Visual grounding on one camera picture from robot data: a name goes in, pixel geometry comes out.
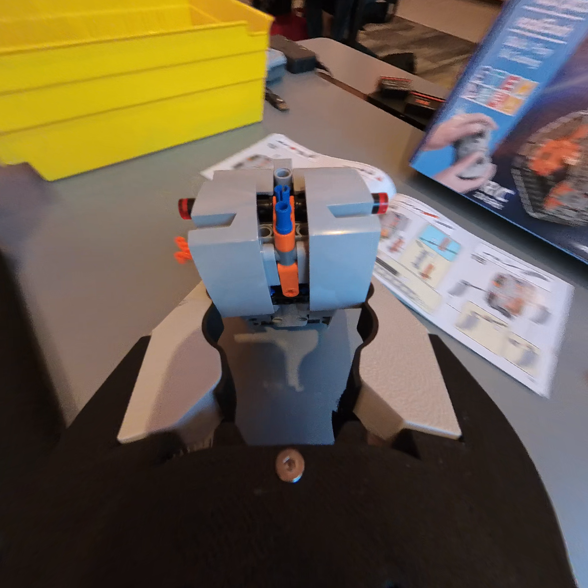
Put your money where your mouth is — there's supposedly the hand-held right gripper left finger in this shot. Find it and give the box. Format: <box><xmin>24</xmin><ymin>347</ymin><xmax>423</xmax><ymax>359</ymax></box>
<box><xmin>117</xmin><ymin>280</ymin><xmax>236</xmax><ymax>444</ymax></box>

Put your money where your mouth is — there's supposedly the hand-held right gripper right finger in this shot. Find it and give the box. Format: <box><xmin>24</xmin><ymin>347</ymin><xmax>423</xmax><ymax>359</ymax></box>
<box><xmin>353</xmin><ymin>280</ymin><xmax>462</xmax><ymax>445</ymax></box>

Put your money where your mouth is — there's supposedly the grey motor block assembly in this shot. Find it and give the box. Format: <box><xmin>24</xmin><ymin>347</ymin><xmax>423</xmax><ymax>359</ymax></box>
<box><xmin>177</xmin><ymin>158</ymin><xmax>390</xmax><ymax>329</ymax></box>

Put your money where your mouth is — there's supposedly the yellow plastic bin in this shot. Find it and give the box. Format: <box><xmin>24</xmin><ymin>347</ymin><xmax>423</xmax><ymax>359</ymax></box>
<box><xmin>0</xmin><ymin>0</ymin><xmax>275</xmax><ymax>182</ymax></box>

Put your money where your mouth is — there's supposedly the instruction booklet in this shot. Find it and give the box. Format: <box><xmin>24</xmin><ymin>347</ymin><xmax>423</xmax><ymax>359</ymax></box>
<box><xmin>201</xmin><ymin>133</ymin><xmax>575</xmax><ymax>398</ymax></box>

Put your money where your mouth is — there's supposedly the blue robot kit box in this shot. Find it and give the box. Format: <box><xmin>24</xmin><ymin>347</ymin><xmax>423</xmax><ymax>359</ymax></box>
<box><xmin>409</xmin><ymin>0</ymin><xmax>588</xmax><ymax>265</ymax></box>

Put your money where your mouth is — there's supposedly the grey blue battery module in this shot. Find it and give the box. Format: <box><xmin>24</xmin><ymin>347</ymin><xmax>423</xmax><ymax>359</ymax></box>
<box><xmin>266</xmin><ymin>48</ymin><xmax>288</xmax><ymax>85</ymax></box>

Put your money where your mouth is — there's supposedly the black power adapter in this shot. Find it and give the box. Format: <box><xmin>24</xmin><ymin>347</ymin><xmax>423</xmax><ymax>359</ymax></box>
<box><xmin>269</xmin><ymin>34</ymin><xmax>318</xmax><ymax>74</ymax></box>

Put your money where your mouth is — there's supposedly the red bag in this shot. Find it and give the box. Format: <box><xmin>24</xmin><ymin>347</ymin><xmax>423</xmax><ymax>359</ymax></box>
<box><xmin>271</xmin><ymin>9</ymin><xmax>308</xmax><ymax>37</ymax></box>

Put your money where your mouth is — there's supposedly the black cable tray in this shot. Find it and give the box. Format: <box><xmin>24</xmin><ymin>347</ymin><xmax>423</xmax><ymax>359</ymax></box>
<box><xmin>322</xmin><ymin>73</ymin><xmax>442</xmax><ymax>131</ymax></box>

